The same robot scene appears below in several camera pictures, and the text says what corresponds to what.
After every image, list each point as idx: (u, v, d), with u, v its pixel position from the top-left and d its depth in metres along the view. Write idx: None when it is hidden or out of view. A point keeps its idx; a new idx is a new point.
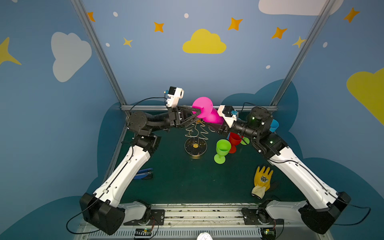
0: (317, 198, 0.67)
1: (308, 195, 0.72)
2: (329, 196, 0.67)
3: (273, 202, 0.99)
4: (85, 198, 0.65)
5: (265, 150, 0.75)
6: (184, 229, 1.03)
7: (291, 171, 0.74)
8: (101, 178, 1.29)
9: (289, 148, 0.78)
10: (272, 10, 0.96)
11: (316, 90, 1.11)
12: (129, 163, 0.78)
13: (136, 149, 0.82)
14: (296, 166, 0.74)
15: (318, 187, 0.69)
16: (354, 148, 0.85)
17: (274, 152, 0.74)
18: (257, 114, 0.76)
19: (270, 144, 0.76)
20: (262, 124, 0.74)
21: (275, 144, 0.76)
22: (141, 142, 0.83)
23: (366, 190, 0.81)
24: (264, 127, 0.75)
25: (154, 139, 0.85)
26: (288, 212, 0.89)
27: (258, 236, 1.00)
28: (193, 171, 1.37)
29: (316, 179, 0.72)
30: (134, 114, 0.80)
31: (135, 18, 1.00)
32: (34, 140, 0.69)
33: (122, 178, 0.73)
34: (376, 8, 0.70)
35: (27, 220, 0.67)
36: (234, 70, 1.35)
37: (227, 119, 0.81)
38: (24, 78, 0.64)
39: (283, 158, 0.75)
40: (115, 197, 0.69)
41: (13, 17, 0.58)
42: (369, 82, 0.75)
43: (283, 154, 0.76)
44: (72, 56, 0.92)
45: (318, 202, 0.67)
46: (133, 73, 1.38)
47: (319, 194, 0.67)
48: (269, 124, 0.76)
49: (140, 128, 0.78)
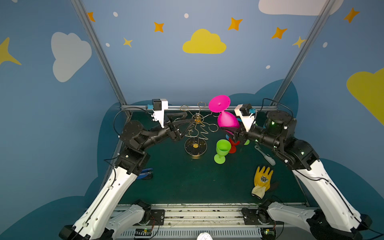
0: (341, 221, 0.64)
1: (328, 213, 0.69)
2: (353, 220, 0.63)
3: (276, 206, 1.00)
4: (64, 232, 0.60)
5: (294, 160, 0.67)
6: (184, 229, 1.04)
7: (319, 188, 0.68)
8: (101, 178, 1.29)
9: (320, 161, 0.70)
10: (272, 10, 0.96)
11: (316, 90, 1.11)
12: (112, 189, 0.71)
13: (120, 172, 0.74)
14: (326, 184, 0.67)
15: (345, 210, 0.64)
16: (354, 148, 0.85)
17: (304, 165, 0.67)
18: (277, 118, 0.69)
19: (300, 156, 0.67)
20: (285, 129, 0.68)
21: (306, 155, 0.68)
22: (126, 161, 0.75)
23: (365, 190, 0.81)
24: (287, 133, 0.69)
25: (143, 157, 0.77)
26: (293, 218, 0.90)
27: (258, 236, 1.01)
28: (193, 171, 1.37)
29: (343, 200, 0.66)
30: (129, 123, 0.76)
31: (134, 18, 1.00)
32: (34, 140, 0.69)
33: (103, 209, 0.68)
34: (376, 8, 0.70)
35: (28, 220, 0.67)
36: (234, 70, 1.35)
37: (245, 118, 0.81)
38: (25, 79, 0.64)
39: (315, 175, 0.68)
40: (95, 230, 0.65)
41: (13, 17, 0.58)
42: (369, 82, 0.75)
43: (314, 169, 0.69)
44: (72, 56, 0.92)
45: (341, 224, 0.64)
46: (133, 73, 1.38)
47: (345, 218, 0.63)
48: (292, 129, 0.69)
49: (132, 139, 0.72)
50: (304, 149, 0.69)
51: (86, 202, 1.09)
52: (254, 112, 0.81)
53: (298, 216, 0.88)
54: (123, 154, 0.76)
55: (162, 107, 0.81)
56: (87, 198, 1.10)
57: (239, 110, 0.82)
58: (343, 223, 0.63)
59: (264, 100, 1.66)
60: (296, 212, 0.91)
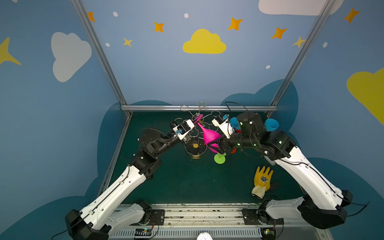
0: (326, 201, 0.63)
1: (312, 196, 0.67)
2: (336, 197, 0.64)
3: (272, 203, 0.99)
4: (70, 216, 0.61)
5: (273, 150, 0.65)
6: (184, 229, 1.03)
7: (301, 174, 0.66)
8: (101, 177, 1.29)
9: (298, 147, 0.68)
10: (272, 10, 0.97)
11: (316, 90, 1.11)
12: (122, 185, 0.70)
13: (133, 171, 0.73)
14: (306, 168, 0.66)
15: (327, 189, 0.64)
16: (354, 148, 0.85)
17: (284, 154, 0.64)
18: (243, 117, 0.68)
19: (279, 145, 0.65)
20: (251, 124, 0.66)
21: (284, 144, 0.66)
22: (139, 162, 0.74)
23: (365, 190, 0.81)
24: (256, 127, 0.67)
25: (156, 161, 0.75)
26: (288, 210, 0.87)
27: (258, 236, 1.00)
28: (193, 171, 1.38)
29: (324, 180, 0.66)
30: (149, 128, 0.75)
31: (134, 18, 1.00)
32: (35, 139, 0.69)
33: (110, 202, 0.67)
34: (375, 8, 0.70)
35: (27, 220, 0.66)
36: (234, 70, 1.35)
37: (222, 127, 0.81)
38: (24, 78, 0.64)
39: (293, 160, 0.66)
40: (99, 221, 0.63)
41: (14, 17, 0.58)
42: (369, 82, 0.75)
43: (293, 155, 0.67)
44: (72, 56, 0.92)
45: (327, 204, 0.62)
46: (133, 73, 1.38)
47: (329, 197, 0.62)
48: (259, 123, 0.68)
49: (149, 143, 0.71)
50: (281, 138, 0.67)
51: (86, 202, 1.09)
52: (227, 118, 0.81)
53: (291, 206, 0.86)
54: (138, 155, 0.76)
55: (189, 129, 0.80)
56: (87, 197, 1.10)
57: (215, 120, 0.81)
58: (328, 203, 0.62)
59: (226, 103, 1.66)
60: (288, 203, 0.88)
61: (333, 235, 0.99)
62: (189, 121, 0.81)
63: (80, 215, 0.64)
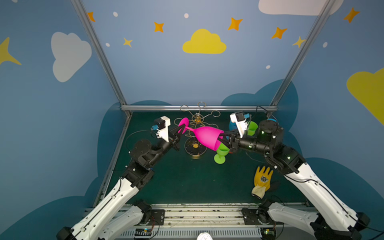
0: (337, 220, 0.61)
1: (325, 215, 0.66)
2: (349, 218, 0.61)
3: (278, 207, 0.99)
4: (62, 233, 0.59)
5: (282, 166, 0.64)
6: (184, 229, 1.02)
7: (311, 191, 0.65)
8: (101, 177, 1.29)
9: (308, 164, 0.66)
10: (272, 10, 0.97)
11: (316, 91, 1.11)
12: (114, 199, 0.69)
13: (124, 184, 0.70)
14: (316, 185, 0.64)
15: (339, 209, 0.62)
16: (355, 148, 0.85)
17: (292, 170, 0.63)
18: (266, 127, 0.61)
19: (287, 161, 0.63)
20: (274, 138, 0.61)
21: (293, 159, 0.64)
22: (132, 174, 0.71)
23: (366, 190, 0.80)
24: (277, 141, 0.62)
25: (148, 172, 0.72)
26: (293, 220, 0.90)
27: (258, 236, 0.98)
28: (193, 171, 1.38)
29: (335, 199, 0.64)
30: (141, 140, 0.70)
31: (134, 18, 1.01)
32: (35, 139, 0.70)
33: (102, 216, 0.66)
34: (375, 8, 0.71)
35: (27, 220, 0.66)
36: (234, 71, 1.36)
37: (241, 123, 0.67)
38: (24, 78, 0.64)
39: (303, 177, 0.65)
40: (91, 237, 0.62)
41: (13, 16, 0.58)
42: (370, 82, 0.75)
43: (302, 171, 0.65)
44: (72, 56, 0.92)
45: (339, 225, 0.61)
46: (133, 73, 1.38)
47: (340, 217, 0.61)
48: (281, 137, 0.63)
49: (141, 156, 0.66)
50: (290, 154, 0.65)
51: (86, 202, 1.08)
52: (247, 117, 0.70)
53: (301, 219, 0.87)
54: (130, 167, 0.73)
55: (165, 125, 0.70)
56: (87, 197, 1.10)
57: (234, 114, 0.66)
58: (339, 223, 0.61)
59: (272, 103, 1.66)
60: (298, 215, 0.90)
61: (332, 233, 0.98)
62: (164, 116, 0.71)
63: (72, 232, 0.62)
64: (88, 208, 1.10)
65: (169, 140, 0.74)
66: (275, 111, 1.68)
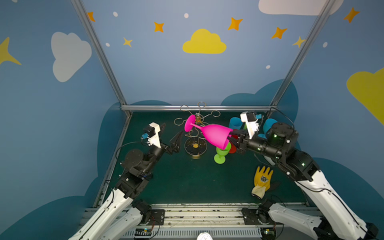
0: (347, 231, 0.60)
1: (334, 223, 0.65)
2: (359, 229, 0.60)
3: (280, 209, 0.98)
4: None
5: (296, 172, 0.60)
6: (184, 229, 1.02)
7: (324, 201, 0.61)
8: (101, 177, 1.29)
9: (321, 171, 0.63)
10: (272, 10, 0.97)
11: (316, 91, 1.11)
12: (107, 211, 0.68)
13: (117, 195, 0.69)
14: (329, 194, 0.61)
15: (350, 220, 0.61)
16: (355, 148, 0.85)
17: (306, 177, 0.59)
18: (279, 130, 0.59)
19: (301, 167, 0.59)
20: (288, 143, 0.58)
21: (308, 166, 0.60)
22: (125, 184, 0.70)
23: (366, 190, 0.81)
24: (290, 145, 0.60)
25: (142, 182, 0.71)
26: (295, 222, 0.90)
27: (258, 236, 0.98)
28: (193, 171, 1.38)
29: (347, 209, 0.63)
30: (132, 150, 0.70)
31: (134, 18, 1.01)
32: (35, 139, 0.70)
33: (96, 230, 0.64)
34: (375, 8, 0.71)
35: (28, 220, 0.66)
36: (234, 70, 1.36)
37: (252, 124, 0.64)
38: (24, 78, 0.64)
39: (317, 185, 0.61)
40: None
41: (13, 16, 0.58)
42: (370, 82, 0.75)
43: (316, 180, 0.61)
44: (72, 56, 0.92)
45: (349, 235, 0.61)
46: (133, 73, 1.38)
47: (351, 228, 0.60)
48: (294, 142, 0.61)
49: (132, 167, 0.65)
50: (304, 160, 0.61)
51: (86, 202, 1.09)
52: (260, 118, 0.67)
53: (303, 222, 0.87)
54: (123, 177, 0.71)
55: (155, 132, 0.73)
56: (87, 197, 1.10)
57: (244, 114, 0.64)
58: (349, 234, 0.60)
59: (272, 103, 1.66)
60: (301, 218, 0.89)
61: None
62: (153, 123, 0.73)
63: None
64: (88, 208, 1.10)
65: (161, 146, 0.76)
66: (275, 111, 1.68)
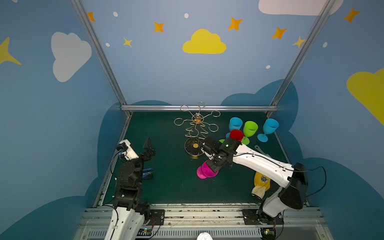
0: (278, 177, 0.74)
1: (272, 178, 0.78)
2: (287, 171, 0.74)
3: (266, 201, 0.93)
4: None
5: (224, 154, 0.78)
6: (184, 229, 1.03)
7: (251, 163, 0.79)
8: (101, 178, 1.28)
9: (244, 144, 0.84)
10: (273, 10, 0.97)
11: (316, 91, 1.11)
12: (117, 228, 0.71)
13: (121, 211, 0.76)
14: (253, 156, 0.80)
15: (276, 167, 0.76)
16: (354, 148, 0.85)
17: (232, 154, 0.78)
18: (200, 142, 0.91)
19: (226, 148, 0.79)
20: (206, 144, 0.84)
21: (230, 146, 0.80)
22: (122, 199, 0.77)
23: (362, 190, 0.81)
24: (212, 144, 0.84)
25: (137, 191, 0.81)
26: (275, 202, 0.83)
27: (258, 236, 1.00)
28: (193, 172, 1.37)
29: (272, 161, 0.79)
30: (123, 164, 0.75)
31: (134, 18, 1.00)
32: (35, 139, 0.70)
33: None
34: (377, 8, 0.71)
35: (28, 219, 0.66)
36: (234, 70, 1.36)
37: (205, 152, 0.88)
38: (24, 79, 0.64)
39: (238, 153, 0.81)
40: None
41: (13, 16, 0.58)
42: (370, 82, 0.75)
43: (240, 150, 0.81)
44: (73, 56, 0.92)
45: (281, 180, 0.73)
46: (132, 73, 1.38)
47: (279, 173, 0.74)
48: (213, 141, 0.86)
49: (128, 177, 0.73)
50: (228, 143, 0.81)
51: (86, 203, 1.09)
52: None
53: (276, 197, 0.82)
54: (118, 195, 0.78)
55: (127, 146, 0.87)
56: (87, 198, 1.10)
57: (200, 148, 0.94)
58: (280, 178, 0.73)
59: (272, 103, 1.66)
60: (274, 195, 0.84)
61: (333, 235, 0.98)
62: (126, 141, 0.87)
63: None
64: (88, 208, 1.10)
65: (138, 157, 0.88)
66: (274, 111, 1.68)
